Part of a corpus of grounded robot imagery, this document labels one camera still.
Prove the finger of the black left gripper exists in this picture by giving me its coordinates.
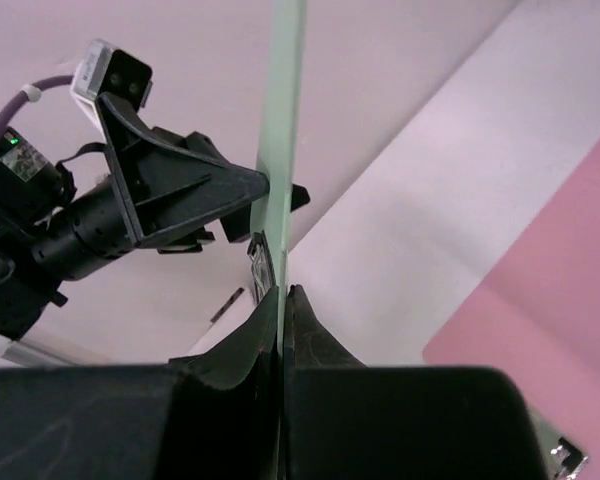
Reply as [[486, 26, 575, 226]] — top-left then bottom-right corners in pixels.
[[220, 184, 310, 244]]

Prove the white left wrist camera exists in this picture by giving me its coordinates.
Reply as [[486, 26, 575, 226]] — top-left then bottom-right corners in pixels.
[[70, 39, 153, 133]]

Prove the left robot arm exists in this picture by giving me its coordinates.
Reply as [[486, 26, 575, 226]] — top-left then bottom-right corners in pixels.
[[0, 93, 278, 479]]

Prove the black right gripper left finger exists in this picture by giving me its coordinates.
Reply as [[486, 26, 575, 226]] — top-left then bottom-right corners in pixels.
[[0, 290, 278, 479]]

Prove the green clipboard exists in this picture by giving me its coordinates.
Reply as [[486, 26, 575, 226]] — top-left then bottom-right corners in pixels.
[[252, 1, 306, 479]]

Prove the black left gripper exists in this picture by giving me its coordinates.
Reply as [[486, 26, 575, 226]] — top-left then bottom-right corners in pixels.
[[0, 93, 269, 300]]

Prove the pink clipboard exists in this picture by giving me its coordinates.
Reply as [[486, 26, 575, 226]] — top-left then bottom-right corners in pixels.
[[423, 139, 600, 466]]

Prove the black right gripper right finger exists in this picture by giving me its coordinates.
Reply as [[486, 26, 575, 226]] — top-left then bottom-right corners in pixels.
[[283, 285, 547, 479]]

